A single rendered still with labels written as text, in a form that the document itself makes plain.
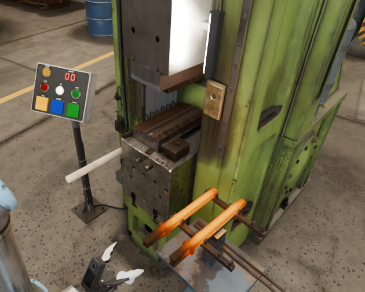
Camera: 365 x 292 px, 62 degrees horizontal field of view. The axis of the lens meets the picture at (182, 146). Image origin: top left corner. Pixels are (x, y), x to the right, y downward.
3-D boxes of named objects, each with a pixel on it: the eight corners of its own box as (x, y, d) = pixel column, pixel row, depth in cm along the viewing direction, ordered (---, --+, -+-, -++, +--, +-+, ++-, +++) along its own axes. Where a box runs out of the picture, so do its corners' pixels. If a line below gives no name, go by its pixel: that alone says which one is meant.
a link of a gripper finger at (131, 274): (143, 277, 106) (116, 280, 105) (143, 267, 103) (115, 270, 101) (144, 285, 104) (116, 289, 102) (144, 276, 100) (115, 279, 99)
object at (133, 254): (148, 296, 192) (148, 295, 191) (92, 241, 221) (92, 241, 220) (189, 256, 217) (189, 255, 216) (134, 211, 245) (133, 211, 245)
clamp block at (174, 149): (174, 163, 156) (175, 153, 152) (163, 155, 160) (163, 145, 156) (189, 153, 163) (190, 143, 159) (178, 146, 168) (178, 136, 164)
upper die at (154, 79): (159, 92, 140) (160, 72, 135) (130, 77, 150) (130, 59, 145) (214, 68, 167) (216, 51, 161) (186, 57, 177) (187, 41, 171)
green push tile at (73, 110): (77, 118, 171) (79, 105, 170) (65, 115, 173) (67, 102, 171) (79, 118, 173) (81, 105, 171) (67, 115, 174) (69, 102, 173)
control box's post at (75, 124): (89, 212, 242) (68, 88, 177) (86, 210, 244) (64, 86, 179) (93, 210, 244) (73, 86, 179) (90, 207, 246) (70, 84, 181)
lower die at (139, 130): (157, 152, 162) (158, 139, 157) (132, 136, 172) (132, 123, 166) (205, 123, 188) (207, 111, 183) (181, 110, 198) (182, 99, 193)
